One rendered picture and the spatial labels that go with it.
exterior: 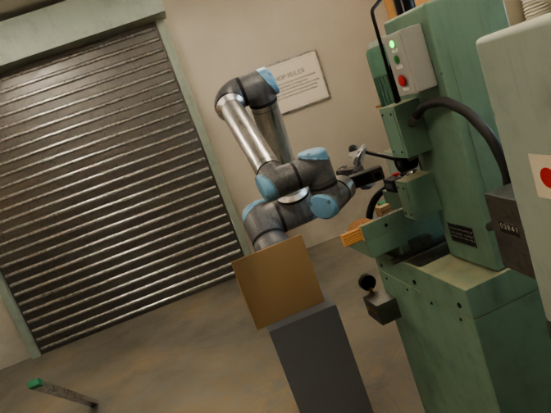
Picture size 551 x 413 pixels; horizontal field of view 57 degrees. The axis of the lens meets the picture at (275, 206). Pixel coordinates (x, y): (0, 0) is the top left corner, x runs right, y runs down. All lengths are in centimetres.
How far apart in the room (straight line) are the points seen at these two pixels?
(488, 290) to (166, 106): 357
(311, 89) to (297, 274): 281
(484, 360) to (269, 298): 96
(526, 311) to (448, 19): 80
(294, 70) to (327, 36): 43
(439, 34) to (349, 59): 354
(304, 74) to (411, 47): 342
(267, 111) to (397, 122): 71
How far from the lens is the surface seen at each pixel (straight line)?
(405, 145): 146
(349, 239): 169
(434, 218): 178
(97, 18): 447
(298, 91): 471
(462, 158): 140
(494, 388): 159
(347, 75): 486
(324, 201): 156
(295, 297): 220
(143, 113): 459
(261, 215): 224
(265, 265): 213
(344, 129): 483
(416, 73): 136
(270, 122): 205
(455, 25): 139
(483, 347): 152
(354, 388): 236
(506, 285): 151
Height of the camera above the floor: 143
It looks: 11 degrees down
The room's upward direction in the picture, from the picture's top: 20 degrees counter-clockwise
